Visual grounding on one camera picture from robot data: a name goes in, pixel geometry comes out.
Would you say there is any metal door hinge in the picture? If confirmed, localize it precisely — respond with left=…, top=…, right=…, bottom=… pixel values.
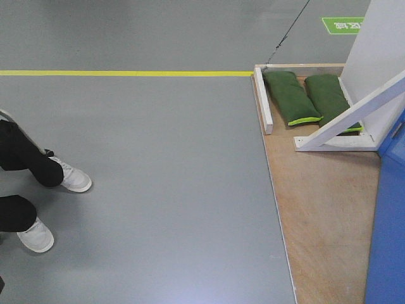
left=391, top=122, right=404, bottom=139

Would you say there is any blue door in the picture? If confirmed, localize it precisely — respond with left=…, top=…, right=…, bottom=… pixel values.
left=364, top=114, right=404, bottom=303

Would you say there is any left green sandbag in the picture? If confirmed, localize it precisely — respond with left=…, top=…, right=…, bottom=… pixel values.
left=263, top=71, right=323, bottom=126

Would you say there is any green sandbag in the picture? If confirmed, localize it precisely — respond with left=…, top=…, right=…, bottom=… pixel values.
left=263, top=71, right=323, bottom=126
left=304, top=74, right=349, bottom=127

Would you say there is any white triangular wooden brace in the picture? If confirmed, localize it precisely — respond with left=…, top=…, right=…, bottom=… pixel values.
left=294, top=72, right=404, bottom=152

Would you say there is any white shoe on right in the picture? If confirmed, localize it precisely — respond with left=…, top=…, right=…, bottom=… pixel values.
left=50, top=156, right=92, bottom=193

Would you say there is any white shoe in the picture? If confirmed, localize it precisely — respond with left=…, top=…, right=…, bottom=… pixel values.
left=50, top=156, right=92, bottom=193
left=16, top=217, right=54, bottom=253

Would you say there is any plywood base platform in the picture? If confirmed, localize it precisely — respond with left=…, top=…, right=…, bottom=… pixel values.
left=252, top=75, right=380, bottom=303

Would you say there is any middle green sandbag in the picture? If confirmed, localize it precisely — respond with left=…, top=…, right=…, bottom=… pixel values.
left=304, top=74, right=349, bottom=127

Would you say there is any green floor sign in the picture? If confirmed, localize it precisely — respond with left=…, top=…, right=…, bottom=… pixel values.
left=321, top=16, right=365, bottom=35

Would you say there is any seated person in black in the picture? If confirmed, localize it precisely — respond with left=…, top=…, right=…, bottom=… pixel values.
left=1, top=120, right=63, bottom=232

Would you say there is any white shoe on left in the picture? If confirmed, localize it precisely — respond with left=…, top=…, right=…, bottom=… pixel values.
left=16, top=217, right=54, bottom=253

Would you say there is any grey rolling chair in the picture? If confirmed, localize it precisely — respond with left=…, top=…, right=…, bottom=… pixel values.
left=0, top=108, right=55, bottom=158

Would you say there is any black object at edge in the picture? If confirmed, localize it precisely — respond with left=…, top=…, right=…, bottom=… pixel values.
left=0, top=277, right=5, bottom=293

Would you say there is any white wooden edge rail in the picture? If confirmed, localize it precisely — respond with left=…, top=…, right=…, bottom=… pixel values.
left=253, top=65, right=273, bottom=135

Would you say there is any far white wooden rail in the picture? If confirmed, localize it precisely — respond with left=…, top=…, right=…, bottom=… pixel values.
left=254, top=63, right=346, bottom=70

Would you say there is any dark tether cord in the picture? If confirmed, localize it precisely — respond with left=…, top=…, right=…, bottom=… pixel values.
left=265, top=0, right=312, bottom=65

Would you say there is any white wall panel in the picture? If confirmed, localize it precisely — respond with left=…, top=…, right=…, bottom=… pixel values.
left=339, top=0, right=405, bottom=144

